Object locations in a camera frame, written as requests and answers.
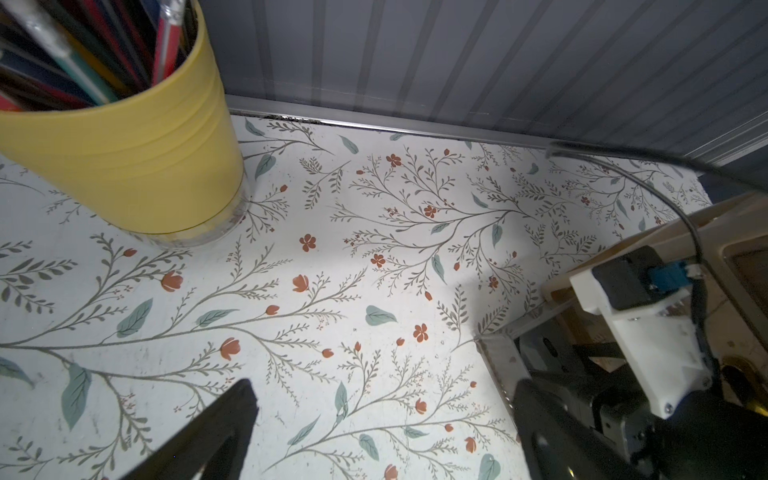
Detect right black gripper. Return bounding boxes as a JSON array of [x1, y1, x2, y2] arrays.
[[527, 343, 655, 468]]

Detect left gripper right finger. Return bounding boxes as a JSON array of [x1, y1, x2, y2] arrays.
[[512, 379, 630, 479]]

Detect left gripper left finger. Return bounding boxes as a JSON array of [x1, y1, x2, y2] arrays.
[[124, 379, 258, 479]]

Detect beige drawer organizer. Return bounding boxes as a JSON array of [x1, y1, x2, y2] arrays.
[[542, 194, 767, 379]]

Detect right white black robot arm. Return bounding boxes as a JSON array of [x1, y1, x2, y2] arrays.
[[513, 333, 767, 479]]

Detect bottom drawer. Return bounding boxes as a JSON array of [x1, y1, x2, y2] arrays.
[[475, 299, 585, 412]]

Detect yellow pen cup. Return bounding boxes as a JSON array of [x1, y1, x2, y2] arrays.
[[1, 7, 248, 246]]

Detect bundle of pens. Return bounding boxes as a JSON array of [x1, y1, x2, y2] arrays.
[[1, 0, 201, 113]]

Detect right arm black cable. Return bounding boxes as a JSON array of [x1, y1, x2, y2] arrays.
[[545, 140, 768, 385]]

